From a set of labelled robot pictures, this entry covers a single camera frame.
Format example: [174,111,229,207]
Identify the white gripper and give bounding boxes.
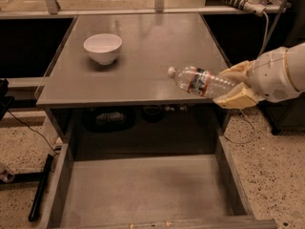
[213,46,300,109]

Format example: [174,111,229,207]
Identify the clear plastic water bottle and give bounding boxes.
[168,66,236,99]

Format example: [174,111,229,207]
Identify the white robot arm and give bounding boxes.
[213,43,305,109]

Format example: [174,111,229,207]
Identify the grey cabinet with flat top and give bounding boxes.
[37,13,229,156]

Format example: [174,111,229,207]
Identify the open grey top drawer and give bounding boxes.
[40,136,277,229]

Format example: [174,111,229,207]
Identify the white power strip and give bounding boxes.
[221,0,266,16]

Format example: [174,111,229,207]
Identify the dark round container inside cabinet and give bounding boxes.
[142,105,164,123]

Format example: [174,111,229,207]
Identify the white ceramic bowl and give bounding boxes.
[83,33,123,65]

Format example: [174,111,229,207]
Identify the black tray inside cabinet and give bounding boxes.
[82,107,135,133]

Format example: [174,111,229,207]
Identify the black bar on floor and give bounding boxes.
[28,155,53,222]

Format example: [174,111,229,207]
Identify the black device at left edge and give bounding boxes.
[0,79,14,121]

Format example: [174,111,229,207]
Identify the clear object at left floor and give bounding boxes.
[0,162,15,183]

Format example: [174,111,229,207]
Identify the white power cable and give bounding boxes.
[222,11,271,145]

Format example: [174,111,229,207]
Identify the black cable on floor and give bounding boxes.
[6,109,60,156]

